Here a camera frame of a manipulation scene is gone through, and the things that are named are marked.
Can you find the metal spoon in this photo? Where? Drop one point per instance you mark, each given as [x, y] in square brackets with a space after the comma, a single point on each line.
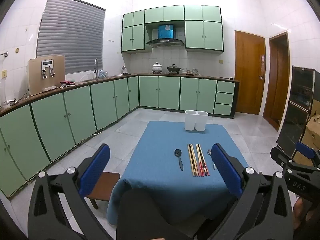
[209, 152]

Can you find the plain bamboo chopstick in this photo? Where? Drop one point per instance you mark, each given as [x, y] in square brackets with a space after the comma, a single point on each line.
[194, 158]
[190, 158]

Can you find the person's dark pants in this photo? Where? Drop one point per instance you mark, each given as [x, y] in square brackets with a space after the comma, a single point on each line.
[150, 217]

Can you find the dark brown chopstick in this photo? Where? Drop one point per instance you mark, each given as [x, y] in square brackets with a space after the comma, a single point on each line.
[196, 158]
[192, 158]

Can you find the black plastic spoon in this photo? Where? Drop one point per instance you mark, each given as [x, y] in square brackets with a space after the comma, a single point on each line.
[178, 152]

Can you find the brown wooden stool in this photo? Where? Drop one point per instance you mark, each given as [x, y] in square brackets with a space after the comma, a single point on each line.
[105, 182]

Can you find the brown kitchen countertop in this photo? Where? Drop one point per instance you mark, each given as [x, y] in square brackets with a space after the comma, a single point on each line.
[226, 79]

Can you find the grey window blind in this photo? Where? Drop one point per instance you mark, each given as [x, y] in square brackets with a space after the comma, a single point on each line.
[70, 35]

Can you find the black glass cabinet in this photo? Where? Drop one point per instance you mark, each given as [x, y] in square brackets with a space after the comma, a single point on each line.
[300, 92]

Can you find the pink-ended bamboo chopstick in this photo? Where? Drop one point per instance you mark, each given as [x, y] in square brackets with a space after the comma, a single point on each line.
[202, 158]
[199, 158]

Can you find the green wall cabinets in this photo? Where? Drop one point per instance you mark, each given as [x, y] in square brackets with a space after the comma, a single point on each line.
[212, 35]

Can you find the white cooking pot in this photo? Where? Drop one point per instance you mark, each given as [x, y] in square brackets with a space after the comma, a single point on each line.
[157, 68]

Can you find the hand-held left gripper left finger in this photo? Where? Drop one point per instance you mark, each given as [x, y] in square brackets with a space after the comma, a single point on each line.
[96, 166]

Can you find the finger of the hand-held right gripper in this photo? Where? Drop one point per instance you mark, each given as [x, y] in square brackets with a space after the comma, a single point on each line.
[304, 150]
[280, 156]

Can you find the green base cabinets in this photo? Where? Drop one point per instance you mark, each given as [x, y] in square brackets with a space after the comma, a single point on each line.
[50, 120]

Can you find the cardboard box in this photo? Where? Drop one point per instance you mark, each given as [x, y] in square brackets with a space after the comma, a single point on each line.
[312, 130]

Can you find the tan water dispenser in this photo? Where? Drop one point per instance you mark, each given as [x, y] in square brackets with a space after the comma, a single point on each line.
[35, 77]

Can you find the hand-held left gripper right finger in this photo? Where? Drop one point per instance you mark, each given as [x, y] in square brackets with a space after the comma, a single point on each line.
[225, 166]

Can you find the range hood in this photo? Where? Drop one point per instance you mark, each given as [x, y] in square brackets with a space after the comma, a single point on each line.
[166, 31]

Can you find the wooden door in doorway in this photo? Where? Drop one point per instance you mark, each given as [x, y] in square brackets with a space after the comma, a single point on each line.
[277, 85]

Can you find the glass jar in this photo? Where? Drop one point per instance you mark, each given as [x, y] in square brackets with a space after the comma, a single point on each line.
[184, 71]
[195, 71]

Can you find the person's right hand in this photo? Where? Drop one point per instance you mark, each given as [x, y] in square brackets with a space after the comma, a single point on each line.
[300, 208]

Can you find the closed wooden door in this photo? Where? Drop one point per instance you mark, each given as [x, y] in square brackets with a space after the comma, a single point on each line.
[250, 75]

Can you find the chrome kitchen faucet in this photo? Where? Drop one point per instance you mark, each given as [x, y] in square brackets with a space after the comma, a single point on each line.
[96, 66]

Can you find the blue tablecloth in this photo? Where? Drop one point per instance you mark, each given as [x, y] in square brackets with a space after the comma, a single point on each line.
[160, 180]

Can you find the red cloth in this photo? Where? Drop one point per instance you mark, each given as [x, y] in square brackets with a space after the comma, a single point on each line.
[67, 83]

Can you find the black wok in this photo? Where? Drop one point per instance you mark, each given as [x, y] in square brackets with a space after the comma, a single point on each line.
[173, 68]

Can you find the white two-compartment utensil holder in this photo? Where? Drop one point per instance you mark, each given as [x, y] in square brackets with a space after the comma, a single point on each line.
[192, 120]

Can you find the metal kettle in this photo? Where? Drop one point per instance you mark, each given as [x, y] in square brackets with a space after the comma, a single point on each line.
[124, 69]

